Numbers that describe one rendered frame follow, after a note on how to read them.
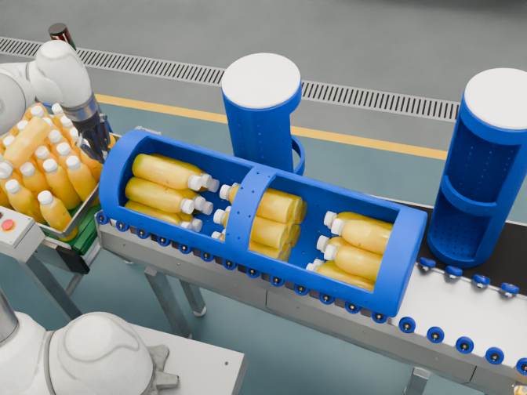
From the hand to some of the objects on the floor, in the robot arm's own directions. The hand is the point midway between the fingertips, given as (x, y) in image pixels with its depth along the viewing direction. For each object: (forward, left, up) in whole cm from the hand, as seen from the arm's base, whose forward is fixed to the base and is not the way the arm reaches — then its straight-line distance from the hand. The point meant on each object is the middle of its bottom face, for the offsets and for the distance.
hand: (105, 160), depth 172 cm
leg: (+8, -6, -116) cm, 117 cm away
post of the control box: (-18, +31, -116) cm, 122 cm away
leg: (-6, -2, -116) cm, 117 cm away
